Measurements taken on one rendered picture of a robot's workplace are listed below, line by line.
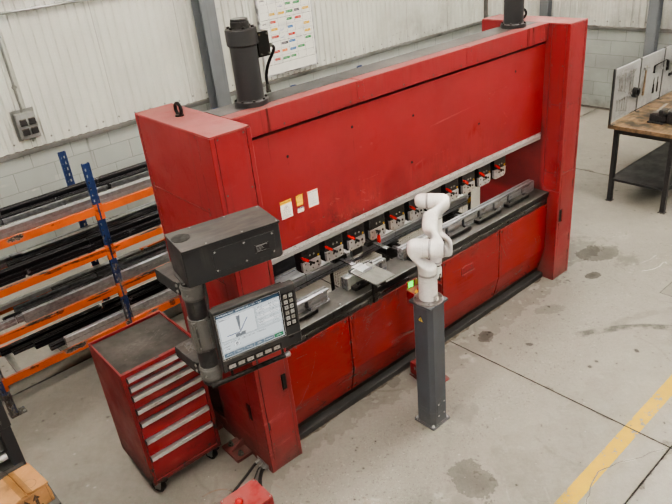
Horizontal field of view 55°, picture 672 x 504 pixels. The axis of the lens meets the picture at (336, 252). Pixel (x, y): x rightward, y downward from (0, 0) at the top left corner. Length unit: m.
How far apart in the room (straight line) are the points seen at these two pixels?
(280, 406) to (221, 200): 1.48
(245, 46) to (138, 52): 4.51
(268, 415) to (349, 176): 1.61
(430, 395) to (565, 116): 2.62
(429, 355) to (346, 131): 1.54
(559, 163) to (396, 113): 1.93
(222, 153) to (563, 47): 3.19
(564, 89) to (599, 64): 5.80
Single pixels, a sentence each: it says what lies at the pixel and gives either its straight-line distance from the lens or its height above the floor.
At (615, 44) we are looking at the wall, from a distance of 11.31.
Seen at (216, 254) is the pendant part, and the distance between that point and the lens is 3.04.
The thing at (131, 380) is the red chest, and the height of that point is 0.95.
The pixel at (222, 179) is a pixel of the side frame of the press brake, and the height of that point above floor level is 2.07.
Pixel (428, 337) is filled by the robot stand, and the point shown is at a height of 0.77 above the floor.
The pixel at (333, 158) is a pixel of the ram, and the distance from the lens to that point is 4.10.
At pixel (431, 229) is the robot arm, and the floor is 1.45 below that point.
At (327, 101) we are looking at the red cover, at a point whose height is 2.23.
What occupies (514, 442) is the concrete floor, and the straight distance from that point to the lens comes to 4.64.
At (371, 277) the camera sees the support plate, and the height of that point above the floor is 1.00.
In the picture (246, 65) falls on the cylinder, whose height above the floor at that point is 2.53.
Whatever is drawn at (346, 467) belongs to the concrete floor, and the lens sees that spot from 4.47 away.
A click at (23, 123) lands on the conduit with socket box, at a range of 7.56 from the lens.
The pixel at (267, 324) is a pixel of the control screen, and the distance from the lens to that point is 3.30.
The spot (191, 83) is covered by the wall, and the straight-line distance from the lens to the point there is 8.47.
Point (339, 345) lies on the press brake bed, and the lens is 4.51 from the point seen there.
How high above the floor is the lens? 3.22
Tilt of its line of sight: 28 degrees down
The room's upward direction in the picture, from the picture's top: 6 degrees counter-clockwise
